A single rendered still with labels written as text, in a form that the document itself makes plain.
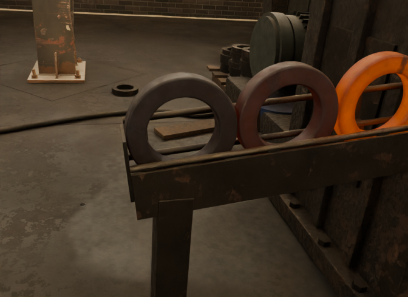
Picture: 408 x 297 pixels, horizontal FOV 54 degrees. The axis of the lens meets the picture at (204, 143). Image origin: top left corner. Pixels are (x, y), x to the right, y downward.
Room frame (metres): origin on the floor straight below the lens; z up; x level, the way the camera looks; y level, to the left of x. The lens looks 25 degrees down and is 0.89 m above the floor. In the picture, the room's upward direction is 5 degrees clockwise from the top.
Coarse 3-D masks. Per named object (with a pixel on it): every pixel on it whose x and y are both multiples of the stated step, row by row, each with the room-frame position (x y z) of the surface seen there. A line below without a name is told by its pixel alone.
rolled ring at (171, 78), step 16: (160, 80) 0.59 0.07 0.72; (176, 80) 0.58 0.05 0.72; (192, 80) 0.59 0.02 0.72; (208, 80) 0.60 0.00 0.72; (144, 96) 0.57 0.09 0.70; (160, 96) 0.57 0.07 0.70; (176, 96) 0.58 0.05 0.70; (192, 96) 0.59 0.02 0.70; (208, 96) 0.59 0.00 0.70; (224, 96) 0.60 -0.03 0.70; (128, 112) 0.57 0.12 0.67; (144, 112) 0.57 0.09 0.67; (224, 112) 0.60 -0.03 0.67; (128, 128) 0.56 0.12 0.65; (144, 128) 0.57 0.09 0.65; (224, 128) 0.60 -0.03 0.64; (128, 144) 0.56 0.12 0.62; (144, 144) 0.57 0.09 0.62; (208, 144) 0.62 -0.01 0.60; (224, 144) 0.60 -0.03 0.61; (144, 160) 0.57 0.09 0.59; (160, 160) 0.58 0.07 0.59
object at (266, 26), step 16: (272, 16) 2.03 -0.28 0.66; (288, 16) 2.05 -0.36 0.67; (304, 16) 2.04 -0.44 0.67; (256, 32) 2.14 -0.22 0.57; (272, 32) 1.95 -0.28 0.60; (288, 32) 1.92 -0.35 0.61; (304, 32) 1.96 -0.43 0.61; (256, 48) 2.12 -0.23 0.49; (272, 48) 1.93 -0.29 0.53; (288, 48) 1.89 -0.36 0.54; (256, 64) 2.09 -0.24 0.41; (272, 64) 1.90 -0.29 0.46; (240, 80) 2.34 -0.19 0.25; (272, 128) 1.70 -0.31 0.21; (288, 128) 1.62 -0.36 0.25
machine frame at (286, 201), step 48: (336, 0) 1.34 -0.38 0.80; (384, 0) 1.13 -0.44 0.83; (336, 48) 1.27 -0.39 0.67; (384, 48) 1.07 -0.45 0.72; (384, 96) 1.04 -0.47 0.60; (336, 192) 1.13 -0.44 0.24; (384, 192) 0.94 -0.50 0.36; (336, 240) 1.07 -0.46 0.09; (384, 240) 0.89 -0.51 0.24; (336, 288) 0.93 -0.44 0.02
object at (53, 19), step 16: (32, 0) 2.85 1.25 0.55; (48, 0) 2.88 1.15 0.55; (64, 0) 2.90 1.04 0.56; (48, 16) 2.88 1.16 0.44; (64, 16) 2.90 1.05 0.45; (48, 32) 2.87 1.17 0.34; (64, 32) 2.90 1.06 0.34; (48, 48) 2.87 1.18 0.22; (64, 48) 2.90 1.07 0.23; (48, 64) 2.87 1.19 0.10; (64, 64) 2.90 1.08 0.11; (80, 64) 3.24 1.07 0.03; (32, 80) 2.72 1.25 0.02; (48, 80) 2.75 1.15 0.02; (64, 80) 2.78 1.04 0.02; (80, 80) 2.81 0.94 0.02
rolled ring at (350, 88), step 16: (368, 64) 0.67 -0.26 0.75; (384, 64) 0.68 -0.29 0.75; (400, 64) 0.68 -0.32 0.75; (352, 80) 0.66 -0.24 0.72; (368, 80) 0.67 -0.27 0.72; (352, 96) 0.66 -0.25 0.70; (352, 112) 0.66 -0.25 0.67; (400, 112) 0.72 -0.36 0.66; (336, 128) 0.68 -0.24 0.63; (352, 128) 0.67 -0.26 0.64
